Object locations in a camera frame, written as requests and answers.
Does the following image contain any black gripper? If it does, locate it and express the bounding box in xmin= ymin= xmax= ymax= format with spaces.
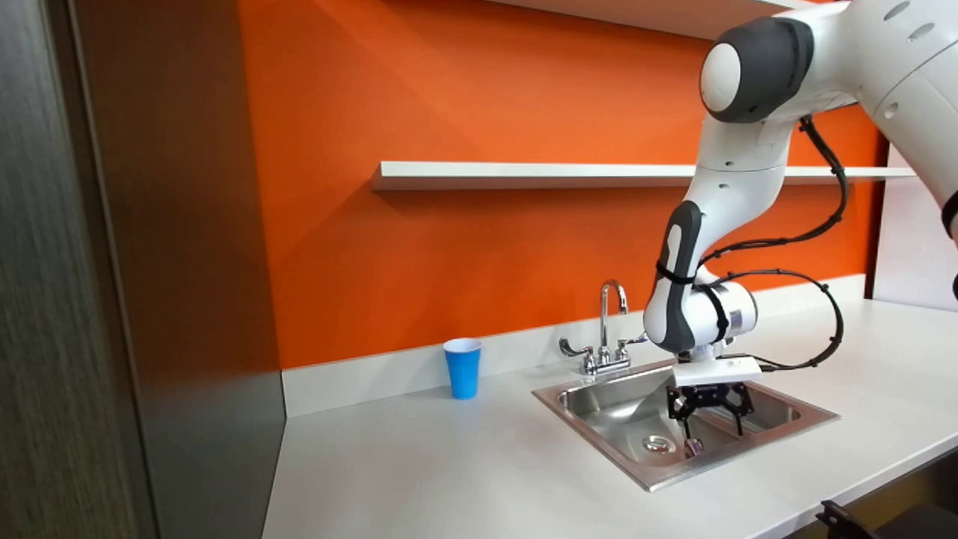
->
xmin=664 ymin=381 xmax=758 ymax=456

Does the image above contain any round sink drain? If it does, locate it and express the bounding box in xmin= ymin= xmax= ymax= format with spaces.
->
xmin=640 ymin=432 xmax=683 ymax=462

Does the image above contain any stainless steel sink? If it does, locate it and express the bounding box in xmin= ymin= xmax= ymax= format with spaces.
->
xmin=529 ymin=352 xmax=840 ymax=493

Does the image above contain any chrome faucet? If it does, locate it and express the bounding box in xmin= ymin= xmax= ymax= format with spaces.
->
xmin=557 ymin=279 xmax=652 ymax=381

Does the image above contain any white appliance side panel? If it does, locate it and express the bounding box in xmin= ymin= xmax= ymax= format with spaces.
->
xmin=870 ymin=143 xmax=958 ymax=315

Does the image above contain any blue plastic cup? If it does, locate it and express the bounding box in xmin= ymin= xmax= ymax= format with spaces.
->
xmin=441 ymin=336 xmax=484 ymax=400

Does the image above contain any dark wood cabinet panel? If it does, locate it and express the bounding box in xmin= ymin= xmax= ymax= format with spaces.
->
xmin=0 ymin=0 xmax=289 ymax=539

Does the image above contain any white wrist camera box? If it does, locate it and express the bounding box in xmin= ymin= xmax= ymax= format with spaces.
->
xmin=671 ymin=352 xmax=762 ymax=391

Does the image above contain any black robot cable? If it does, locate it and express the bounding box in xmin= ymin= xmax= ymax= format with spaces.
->
xmin=694 ymin=113 xmax=854 ymax=373

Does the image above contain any long white wall shelf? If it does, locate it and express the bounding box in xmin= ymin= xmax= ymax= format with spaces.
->
xmin=370 ymin=158 xmax=918 ymax=194

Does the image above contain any high white wall shelf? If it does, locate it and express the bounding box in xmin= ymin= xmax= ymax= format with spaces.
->
xmin=493 ymin=0 xmax=801 ymax=42

